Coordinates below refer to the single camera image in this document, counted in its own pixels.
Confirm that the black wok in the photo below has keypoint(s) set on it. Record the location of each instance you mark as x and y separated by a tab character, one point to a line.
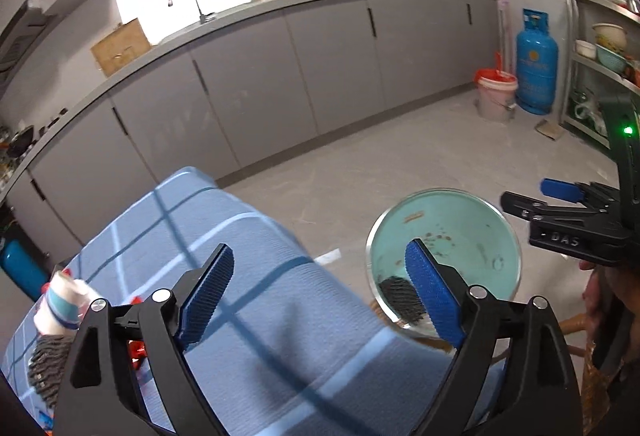
21	141

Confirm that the cardboard box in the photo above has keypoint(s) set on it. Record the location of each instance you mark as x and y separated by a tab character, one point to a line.
120	48

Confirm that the white paper scrap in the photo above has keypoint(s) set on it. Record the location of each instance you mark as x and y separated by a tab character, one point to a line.
327	257

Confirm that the red plastic bag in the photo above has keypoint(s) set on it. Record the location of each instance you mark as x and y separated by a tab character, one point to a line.
136	352

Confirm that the grey kitchen counter cabinets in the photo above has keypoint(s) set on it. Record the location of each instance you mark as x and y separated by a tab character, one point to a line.
325	65

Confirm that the black kitchen faucet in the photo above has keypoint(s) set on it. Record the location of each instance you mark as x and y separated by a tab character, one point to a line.
204	17

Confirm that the range hood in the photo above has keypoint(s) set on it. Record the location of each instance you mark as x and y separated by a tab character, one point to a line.
20	35

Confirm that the teal bowl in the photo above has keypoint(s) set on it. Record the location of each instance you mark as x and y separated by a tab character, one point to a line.
612	59

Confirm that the tall blue gas cylinder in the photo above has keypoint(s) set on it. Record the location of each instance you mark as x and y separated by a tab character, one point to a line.
536	65

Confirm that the flat cardboard piece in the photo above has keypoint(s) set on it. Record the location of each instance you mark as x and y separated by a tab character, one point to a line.
550	129

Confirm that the person's right hand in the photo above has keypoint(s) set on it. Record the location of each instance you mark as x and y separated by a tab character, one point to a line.
595	291

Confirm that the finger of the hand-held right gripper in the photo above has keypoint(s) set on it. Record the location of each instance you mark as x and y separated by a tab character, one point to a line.
530	211
557	187

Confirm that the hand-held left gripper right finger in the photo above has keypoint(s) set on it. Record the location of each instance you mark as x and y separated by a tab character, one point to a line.
430	291

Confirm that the dark textured scrap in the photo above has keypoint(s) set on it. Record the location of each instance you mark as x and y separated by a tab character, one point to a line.
400	298

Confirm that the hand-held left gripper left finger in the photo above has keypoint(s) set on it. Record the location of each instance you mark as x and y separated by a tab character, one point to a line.
210	291

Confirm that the white striped paper cup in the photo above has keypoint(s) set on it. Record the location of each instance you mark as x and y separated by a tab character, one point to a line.
60	303

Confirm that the grey knit cloth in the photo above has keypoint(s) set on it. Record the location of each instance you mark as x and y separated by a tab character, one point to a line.
45	363

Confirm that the person's patterned clothing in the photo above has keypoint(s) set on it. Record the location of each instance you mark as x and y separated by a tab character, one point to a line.
595	383

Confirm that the mop with red clip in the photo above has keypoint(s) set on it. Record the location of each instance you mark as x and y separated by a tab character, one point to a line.
503	25

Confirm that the short blue gas cylinder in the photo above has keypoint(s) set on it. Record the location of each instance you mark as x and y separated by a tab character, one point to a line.
20	268

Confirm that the cream bowl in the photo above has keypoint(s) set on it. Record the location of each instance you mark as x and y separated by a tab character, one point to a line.
610	33

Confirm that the pink bucket with red liner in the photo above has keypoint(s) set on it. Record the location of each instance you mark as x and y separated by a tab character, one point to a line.
495	98

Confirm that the teal plastic bin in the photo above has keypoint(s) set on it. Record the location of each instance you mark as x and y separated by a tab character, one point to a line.
465	236

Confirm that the metal shelf rack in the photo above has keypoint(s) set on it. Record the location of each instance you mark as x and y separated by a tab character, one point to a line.
570	40

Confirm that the blue checked tablecloth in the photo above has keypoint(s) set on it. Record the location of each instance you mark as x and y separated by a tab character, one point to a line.
280	316

